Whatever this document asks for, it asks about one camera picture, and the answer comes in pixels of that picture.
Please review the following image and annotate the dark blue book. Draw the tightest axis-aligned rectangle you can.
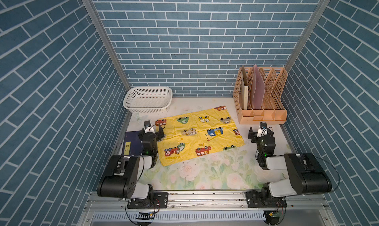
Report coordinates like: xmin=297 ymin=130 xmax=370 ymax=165
xmin=122 ymin=131 xmax=142 ymax=156

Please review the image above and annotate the yellow cartoon car pillowcase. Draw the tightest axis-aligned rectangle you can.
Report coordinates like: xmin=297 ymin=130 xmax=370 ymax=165
xmin=156 ymin=106 xmax=244 ymax=166

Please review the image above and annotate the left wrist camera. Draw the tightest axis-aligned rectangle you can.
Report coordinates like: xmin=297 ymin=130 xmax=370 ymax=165
xmin=144 ymin=120 xmax=152 ymax=128

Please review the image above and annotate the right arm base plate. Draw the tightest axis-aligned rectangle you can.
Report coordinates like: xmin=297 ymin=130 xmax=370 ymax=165
xmin=245 ymin=190 xmax=287 ymax=208

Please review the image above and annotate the white perforated plastic basket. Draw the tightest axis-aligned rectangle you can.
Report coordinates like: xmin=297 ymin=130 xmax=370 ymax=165
xmin=123 ymin=86 xmax=173 ymax=113

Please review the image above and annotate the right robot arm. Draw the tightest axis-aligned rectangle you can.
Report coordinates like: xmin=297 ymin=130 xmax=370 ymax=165
xmin=248 ymin=122 xmax=333 ymax=199

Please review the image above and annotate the pink folder in organizer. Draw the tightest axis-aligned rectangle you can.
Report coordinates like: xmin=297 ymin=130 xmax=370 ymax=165
xmin=252 ymin=65 xmax=265 ymax=109

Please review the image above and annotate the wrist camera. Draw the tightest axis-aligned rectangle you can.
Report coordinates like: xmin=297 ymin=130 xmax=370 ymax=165
xmin=144 ymin=120 xmax=152 ymax=128
xmin=257 ymin=122 xmax=267 ymax=138

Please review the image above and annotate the orange plastic file organizer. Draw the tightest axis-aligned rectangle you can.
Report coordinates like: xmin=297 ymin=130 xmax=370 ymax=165
xmin=233 ymin=67 xmax=288 ymax=124

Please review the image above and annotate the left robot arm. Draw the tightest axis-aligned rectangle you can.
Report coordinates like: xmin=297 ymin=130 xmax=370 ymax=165
xmin=97 ymin=124 xmax=164 ymax=201

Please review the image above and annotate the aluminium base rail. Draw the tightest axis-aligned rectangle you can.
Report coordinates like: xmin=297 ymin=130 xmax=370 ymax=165
xmin=84 ymin=190 xmax=329 ymax=212

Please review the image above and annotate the beige folder in organizer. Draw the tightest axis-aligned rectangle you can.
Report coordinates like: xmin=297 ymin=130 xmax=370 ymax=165
xmin=241 ymin=66 xmax=249 ymax=110

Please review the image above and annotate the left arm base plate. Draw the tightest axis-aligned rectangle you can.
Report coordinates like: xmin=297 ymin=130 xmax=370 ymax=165
xmin=126 ymin=191 xmax=168 ymax=209

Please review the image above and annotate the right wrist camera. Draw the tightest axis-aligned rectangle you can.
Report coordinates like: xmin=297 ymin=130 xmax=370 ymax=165
xmin=257 ymin=122 xmax=267 ymax=138

